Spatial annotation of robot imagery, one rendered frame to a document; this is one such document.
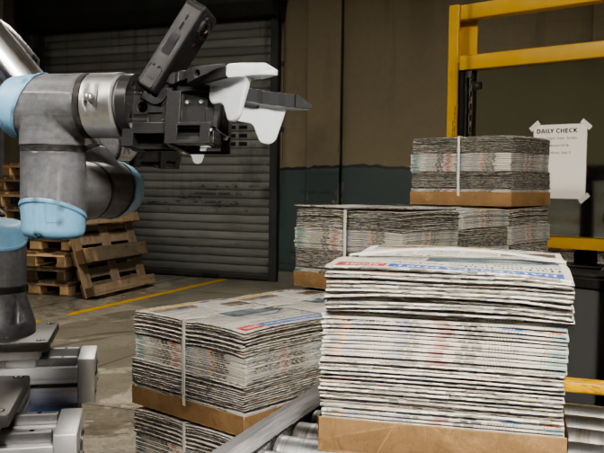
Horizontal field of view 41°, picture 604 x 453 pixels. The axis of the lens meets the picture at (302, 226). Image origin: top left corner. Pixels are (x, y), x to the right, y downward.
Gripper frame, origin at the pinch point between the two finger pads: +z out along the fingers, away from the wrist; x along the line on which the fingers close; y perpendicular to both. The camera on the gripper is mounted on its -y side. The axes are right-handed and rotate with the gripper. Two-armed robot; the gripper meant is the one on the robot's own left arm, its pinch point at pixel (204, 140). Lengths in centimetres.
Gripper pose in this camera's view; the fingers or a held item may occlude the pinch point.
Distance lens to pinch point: 209.8
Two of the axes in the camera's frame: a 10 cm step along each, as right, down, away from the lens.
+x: 6.0, 1.8, -7.8
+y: -1.0, 9.8, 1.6
